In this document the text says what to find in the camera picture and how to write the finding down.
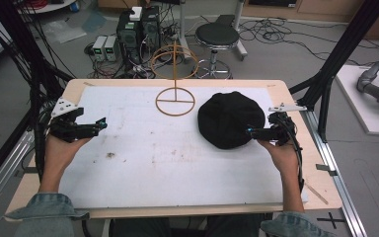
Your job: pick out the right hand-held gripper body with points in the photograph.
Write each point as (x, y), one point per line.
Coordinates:
(281, 126)

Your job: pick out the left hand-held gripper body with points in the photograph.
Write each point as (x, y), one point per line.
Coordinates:
(66, 129)

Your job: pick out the black hat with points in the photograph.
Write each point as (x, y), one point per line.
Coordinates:
(230, 120)

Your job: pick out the person's left hand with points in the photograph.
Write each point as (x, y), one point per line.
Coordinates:
(60, 151)

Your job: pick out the person's right hand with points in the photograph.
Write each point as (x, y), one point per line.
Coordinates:
(281, 156)

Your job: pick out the wooden table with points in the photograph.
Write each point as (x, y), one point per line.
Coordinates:
(312, 158)

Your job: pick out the thin wooden stick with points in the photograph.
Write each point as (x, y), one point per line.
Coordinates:
(316, 193)

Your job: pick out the grey power supply unit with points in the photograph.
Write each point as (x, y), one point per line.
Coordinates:
(98, 47)
(111, 48)

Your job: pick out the white platform board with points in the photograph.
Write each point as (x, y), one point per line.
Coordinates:
(358, 105)

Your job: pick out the white table mat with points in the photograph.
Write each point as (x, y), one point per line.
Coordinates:
(177, 164)

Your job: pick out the denim left sleeve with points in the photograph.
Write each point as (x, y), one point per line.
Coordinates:
(46, 214)

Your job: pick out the denim sleeve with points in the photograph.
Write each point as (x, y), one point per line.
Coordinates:
(292, 225)
(46, 214)

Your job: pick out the black computer tower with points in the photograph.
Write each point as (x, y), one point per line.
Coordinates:
(151, 29)
(128, 36)

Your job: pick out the denim right sleeve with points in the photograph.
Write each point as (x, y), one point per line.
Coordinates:
(292, 225)

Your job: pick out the white stand leg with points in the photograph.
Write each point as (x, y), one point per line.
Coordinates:
(240, 29)

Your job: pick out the black round stool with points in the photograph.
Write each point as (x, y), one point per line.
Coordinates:
(217, 36)

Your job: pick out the white box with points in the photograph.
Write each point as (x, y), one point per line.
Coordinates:
(136, 13)

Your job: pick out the person's dark trousers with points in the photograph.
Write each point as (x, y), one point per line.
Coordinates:
(184, 227)

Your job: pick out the grey metal bracket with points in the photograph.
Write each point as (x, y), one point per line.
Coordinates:
(325, 169)

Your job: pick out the aluminium rail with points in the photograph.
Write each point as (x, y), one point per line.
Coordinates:
(3, 177)
(335, 177)

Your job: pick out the black metal frame post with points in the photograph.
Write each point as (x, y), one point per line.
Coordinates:
(339, 62)
(23, 56)

